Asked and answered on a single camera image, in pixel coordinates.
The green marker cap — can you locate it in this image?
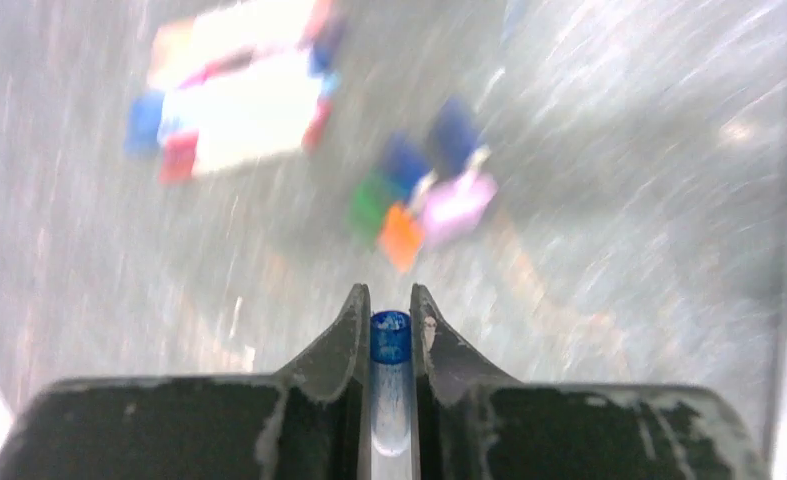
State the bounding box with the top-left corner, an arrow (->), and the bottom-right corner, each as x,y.
348,171 -> 395,245

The clear blue pen cap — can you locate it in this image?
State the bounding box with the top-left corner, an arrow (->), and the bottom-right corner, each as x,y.
369,310 -> 413,457

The red capped white marker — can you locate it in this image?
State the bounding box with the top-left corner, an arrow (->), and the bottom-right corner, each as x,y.
159,97 -> 332,185

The orange marker cap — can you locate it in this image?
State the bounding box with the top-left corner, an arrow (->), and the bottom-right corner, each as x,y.
376,203 -> 424,272

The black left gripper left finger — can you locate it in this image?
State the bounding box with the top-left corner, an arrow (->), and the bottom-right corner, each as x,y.
0,284 -> 371,479

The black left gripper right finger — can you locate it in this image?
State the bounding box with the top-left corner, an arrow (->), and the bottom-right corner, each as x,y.
410,284 -> 769,479

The blue capped white marker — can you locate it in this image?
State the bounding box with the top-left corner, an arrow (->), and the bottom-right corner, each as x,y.
124,48 -> 340,151

